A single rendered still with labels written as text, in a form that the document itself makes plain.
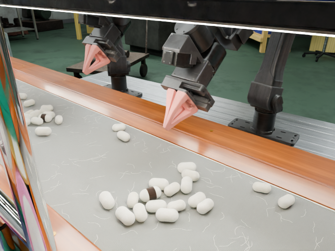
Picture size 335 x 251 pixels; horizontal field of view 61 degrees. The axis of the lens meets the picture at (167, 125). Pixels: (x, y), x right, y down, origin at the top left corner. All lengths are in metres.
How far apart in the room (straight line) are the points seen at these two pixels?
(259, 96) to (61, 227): 0.59
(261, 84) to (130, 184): 0.46
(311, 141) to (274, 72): 0.23
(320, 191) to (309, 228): 0.08
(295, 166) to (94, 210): 0.37
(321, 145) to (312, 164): 0.30
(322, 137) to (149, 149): 0.53
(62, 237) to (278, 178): 0.37
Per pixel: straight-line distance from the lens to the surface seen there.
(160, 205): 0.46
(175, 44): 0.52
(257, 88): 0.81
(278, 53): 0.80
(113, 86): 1.16
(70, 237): 0.43
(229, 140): 0.63
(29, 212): 0.28
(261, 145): 0.63
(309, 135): 0.94
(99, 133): 0.72
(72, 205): 0.51
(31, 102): 0.94
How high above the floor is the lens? 1.07
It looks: 26 degrees down
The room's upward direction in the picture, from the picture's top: straight up
